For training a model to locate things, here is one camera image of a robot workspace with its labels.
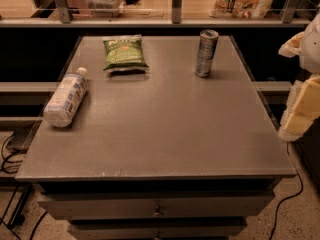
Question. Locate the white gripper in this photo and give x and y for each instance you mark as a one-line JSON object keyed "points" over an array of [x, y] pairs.
{"points": [[311, 52]]}

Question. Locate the silver blue Red Bull can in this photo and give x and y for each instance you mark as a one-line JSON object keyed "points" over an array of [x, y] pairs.
{"points": [[207, 46]]}

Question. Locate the colourful snack bag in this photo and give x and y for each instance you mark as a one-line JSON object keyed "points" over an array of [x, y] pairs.
{"points": [[243, 9]]}

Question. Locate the grey drawer cabinet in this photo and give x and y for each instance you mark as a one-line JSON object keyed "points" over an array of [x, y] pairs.
{"points": [[167, 131]]}

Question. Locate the lower grey drawer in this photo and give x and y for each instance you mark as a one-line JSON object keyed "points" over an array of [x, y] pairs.
{"points": [[158, 229]]}

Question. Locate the grey drawer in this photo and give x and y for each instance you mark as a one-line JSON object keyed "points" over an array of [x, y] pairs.
{"points": [[158, 229], [154, 205]]}

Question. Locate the green chip bag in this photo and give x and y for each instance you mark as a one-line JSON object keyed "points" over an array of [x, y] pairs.
{"points": [[124, 53]]}

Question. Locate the clear plastic storage box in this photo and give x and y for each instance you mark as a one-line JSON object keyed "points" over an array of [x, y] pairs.
{"points": [[104, 8]]}

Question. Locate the clear plastic water bottle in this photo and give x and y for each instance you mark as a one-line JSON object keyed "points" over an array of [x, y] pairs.
{"points": [[63, 104]]}

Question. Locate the upper grey drawer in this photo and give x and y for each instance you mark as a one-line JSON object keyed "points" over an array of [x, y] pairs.
{"points": [[154, 205]]}

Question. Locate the black power adapter box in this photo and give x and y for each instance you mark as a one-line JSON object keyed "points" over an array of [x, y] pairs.
{"points": [[21, 139]]}

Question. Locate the grey metal shelf rail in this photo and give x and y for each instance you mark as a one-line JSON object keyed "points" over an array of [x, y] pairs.
{"points": [[150, 14]]}

